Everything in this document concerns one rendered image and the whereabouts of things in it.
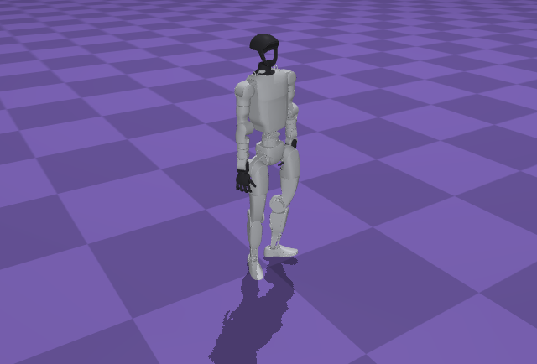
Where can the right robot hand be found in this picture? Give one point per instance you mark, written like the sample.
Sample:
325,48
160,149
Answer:
243,179

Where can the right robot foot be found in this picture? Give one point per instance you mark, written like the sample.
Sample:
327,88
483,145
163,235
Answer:
255,269

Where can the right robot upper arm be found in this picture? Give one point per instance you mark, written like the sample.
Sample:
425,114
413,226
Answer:
244,91

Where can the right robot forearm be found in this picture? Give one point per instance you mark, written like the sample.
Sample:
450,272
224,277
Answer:
242,146

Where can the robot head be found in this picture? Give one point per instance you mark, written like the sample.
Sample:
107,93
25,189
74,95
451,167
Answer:
263,43

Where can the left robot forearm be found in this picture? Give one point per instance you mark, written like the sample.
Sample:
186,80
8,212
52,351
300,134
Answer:
291,129

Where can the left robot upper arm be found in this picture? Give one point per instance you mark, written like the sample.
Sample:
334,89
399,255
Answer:
292,108

